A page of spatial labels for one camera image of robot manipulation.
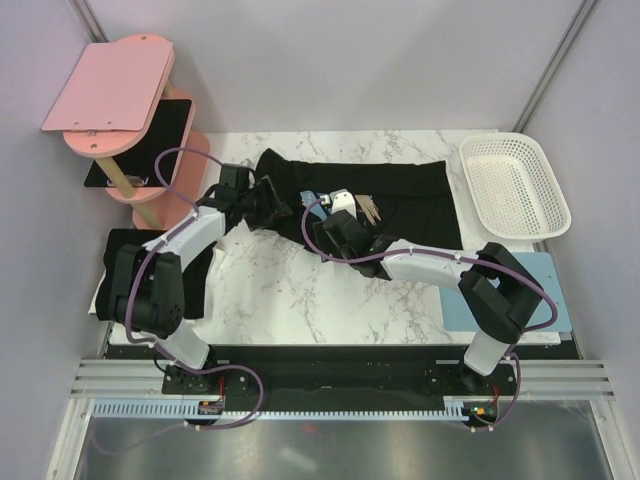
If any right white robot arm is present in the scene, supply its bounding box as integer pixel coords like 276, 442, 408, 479
318, 210, 557, 394

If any pink clipboard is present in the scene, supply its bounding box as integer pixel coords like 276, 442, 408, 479
42, 36, 173, 131

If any light blue mat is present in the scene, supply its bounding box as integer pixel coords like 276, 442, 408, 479
439, 252, 573, 333

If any black graphic t shirt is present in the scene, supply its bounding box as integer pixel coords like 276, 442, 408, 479
256, 149, 463, 250

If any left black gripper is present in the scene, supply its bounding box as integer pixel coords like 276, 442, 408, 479
238, 177, 291, 232

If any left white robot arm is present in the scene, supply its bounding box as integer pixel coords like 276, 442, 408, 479
107, 164, 292, 393

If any white plastic basket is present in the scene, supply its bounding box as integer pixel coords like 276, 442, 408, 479
459, 132, 572, 243

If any pink three tier shelf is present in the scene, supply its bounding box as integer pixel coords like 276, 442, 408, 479
42, 34, 209, 230

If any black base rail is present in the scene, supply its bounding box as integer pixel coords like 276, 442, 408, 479
161, 341, 519, 401

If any folded black t shirt stack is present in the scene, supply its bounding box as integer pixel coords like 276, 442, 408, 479
95, 229, 216, 321

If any black clipboard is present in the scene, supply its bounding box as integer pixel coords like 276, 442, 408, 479
84, 99, 193, 188

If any white slotted cable duct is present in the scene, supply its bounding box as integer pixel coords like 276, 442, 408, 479
91, 398, 473, 421

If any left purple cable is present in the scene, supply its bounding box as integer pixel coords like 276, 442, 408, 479
89, 148, 266, 455

